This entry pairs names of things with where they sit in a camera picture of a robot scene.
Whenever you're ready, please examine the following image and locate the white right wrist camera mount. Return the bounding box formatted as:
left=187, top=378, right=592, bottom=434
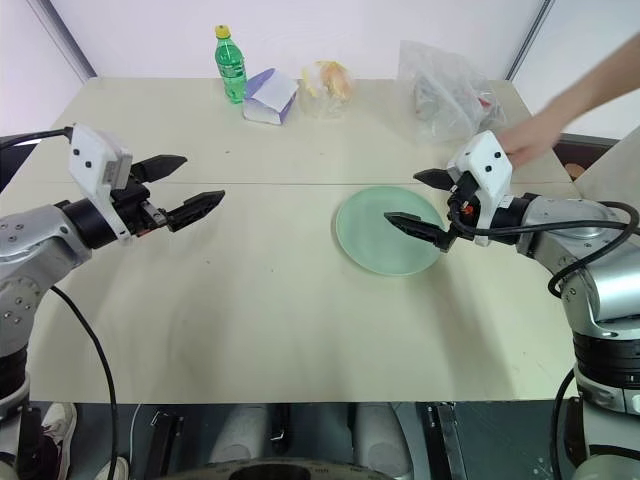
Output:
left=446, top=130, right=515, bottom=247

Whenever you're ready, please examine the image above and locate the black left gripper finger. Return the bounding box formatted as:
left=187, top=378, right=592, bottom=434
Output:
left=166, top=189, right=227, bottom=234
left=133, top=154, right=189, bottom=185

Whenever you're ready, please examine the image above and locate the pale green round plate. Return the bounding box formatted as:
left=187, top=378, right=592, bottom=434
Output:
left=334, top=185, right=447, bottom=278

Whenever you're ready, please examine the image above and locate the white sneaker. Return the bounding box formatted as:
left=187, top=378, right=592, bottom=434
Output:
left=39, top=401, right=79, bottom=454

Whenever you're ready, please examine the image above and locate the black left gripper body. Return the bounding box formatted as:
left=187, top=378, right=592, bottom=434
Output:
left=108, top=163, right=174, bottom=238

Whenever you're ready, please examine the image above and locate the grey rounded robot leg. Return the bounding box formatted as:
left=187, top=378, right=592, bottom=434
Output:
left=353, top=403, right=402, bottom=465
left=208, top=403, right=272, bottom=465

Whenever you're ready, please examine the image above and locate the large crumpled clear plastic bag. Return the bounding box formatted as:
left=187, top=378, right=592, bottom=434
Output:
left=397, top=39, right=508, bottom=148

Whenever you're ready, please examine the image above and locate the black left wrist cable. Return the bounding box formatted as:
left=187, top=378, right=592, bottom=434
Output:
left=0, top=128, right=74, bottom=150

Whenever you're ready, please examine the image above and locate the person's bare hand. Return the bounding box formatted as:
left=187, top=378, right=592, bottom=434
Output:
left=499, top=116, right=569, bottom=168

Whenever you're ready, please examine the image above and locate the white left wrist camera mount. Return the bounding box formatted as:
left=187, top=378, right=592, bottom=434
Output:
left=66, top=122, right=135, bottom=242

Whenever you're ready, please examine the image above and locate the white and purple carton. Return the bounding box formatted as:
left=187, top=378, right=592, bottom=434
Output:
left=242, top=66, right=301, bottom=127

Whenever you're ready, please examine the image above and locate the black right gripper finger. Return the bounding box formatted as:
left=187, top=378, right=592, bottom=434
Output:
left=413, top=168, right=456, bottom=191
left=383, top=211, right=454, bottom=253

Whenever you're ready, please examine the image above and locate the brown cardboard box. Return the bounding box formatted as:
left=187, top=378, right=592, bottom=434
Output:
left=569, top=130, right=640, bottom=202

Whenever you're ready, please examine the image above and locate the black table frame bracket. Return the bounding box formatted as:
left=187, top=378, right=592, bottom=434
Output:
left=143, top=406, right=184, bottom=477
left=423, top=401, right=470, bottom=480

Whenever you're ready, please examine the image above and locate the grey partition frame post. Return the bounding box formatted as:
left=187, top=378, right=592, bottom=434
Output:
left=503, top=0, right=557, bottom=82
left=47, top=0, right=100, bottom=80

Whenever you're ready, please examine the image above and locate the thin black hanging cable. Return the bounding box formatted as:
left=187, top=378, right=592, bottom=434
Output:
left=48, top=284, right=121, bottom=480
left=551, top=367, right=582, bottom=480

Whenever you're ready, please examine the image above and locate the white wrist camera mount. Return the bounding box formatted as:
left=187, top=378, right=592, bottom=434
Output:
left=66, top=122, right=135, bottom=242
left=446, top=130, right=515, bottom=247

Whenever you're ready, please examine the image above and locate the green plastic bottle yellow cap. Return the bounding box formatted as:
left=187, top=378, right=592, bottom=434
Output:
left=213, top=24, right=249, bottom=107

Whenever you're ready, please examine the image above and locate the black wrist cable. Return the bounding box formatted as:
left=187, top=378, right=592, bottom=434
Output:
left=0, top=128, right=74, bottom=150
left=447, top=200, right=640, bottom=297

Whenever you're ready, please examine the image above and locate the small clear plastic bag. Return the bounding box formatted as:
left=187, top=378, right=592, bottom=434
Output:
left=298, top=59, right=357, bottom=121

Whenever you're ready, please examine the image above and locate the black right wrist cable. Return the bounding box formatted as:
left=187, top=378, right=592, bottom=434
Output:
left=447, top=200, right=640, bottom=297

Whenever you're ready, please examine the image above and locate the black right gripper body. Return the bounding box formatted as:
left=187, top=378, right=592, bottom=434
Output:
left=446, top=170, right=481, bottom=239

